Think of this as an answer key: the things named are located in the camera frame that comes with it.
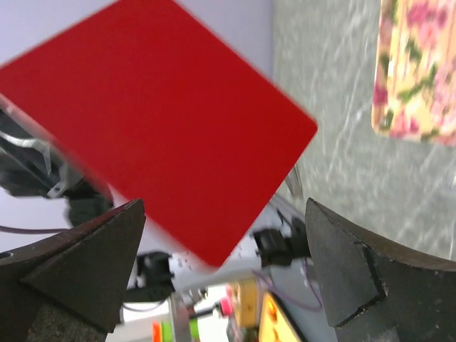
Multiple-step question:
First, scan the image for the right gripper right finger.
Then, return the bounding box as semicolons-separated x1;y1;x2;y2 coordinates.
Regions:
305;199;455;341

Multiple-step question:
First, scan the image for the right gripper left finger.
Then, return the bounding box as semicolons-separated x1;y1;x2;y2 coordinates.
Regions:
1;199;145;341

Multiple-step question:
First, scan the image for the red box lid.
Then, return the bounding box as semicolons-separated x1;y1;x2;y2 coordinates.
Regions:
1;1;317;267

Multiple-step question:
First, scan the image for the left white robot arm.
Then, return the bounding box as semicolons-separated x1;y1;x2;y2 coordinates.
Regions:
1;97;113;227

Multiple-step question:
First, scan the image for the floral tray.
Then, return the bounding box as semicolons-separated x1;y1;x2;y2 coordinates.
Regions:
371;1;455;147

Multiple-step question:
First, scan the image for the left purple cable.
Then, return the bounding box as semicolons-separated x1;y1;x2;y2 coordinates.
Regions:
0;224;68;236

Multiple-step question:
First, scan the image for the purple cable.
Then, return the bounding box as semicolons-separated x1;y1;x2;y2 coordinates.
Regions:
0;224;68;236
251;256;323;314

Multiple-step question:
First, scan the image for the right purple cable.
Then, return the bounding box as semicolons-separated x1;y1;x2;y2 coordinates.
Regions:
251;256;323;314

